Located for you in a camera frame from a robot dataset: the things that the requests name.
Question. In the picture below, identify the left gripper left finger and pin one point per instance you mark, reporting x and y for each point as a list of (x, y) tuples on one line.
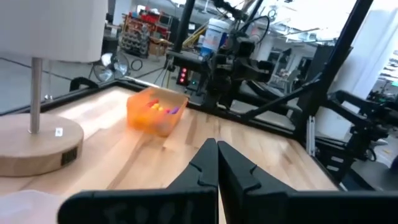
[(192, 199)]

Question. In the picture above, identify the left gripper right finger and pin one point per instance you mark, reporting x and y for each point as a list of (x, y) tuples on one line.
[(245, 196)]

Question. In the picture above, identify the purple highlighter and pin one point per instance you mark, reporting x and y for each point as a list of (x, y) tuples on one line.
[(174, 110)]

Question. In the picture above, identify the yellow highlighter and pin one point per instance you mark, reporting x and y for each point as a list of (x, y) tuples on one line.
[(157, 108)]

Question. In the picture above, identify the red highlighter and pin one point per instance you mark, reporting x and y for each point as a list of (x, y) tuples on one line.
[(153, 102)]

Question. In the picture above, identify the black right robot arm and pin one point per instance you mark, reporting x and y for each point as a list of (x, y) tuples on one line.
[(224, 87)]

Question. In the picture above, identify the background black robot arm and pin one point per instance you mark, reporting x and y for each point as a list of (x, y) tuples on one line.
[(367, 124)]

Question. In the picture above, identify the blue white wipes canister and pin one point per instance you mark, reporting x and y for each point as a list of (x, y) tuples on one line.
[(214, 35)]

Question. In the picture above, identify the black equipment cart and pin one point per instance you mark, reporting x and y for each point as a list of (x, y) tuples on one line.
[(192, 60)]

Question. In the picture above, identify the black box with red lights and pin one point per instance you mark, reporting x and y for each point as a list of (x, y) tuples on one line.
[(183, 75)]

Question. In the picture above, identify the black round pole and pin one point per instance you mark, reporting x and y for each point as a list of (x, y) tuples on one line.
[(185, 25)]

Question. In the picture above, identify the orange translucent plastic bin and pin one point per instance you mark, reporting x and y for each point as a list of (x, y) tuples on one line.
[(155, 124)]

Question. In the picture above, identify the red parts rack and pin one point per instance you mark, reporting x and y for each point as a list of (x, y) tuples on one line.
[(146, 34)]

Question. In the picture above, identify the small desk fan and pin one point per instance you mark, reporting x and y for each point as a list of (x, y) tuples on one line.
[(112, 67)]

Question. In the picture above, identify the white shade wooden base lamp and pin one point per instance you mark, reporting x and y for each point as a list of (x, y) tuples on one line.
[(46, 31)]

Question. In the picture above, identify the black frame clamp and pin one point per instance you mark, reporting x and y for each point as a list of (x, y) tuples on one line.
[(82, 82)]

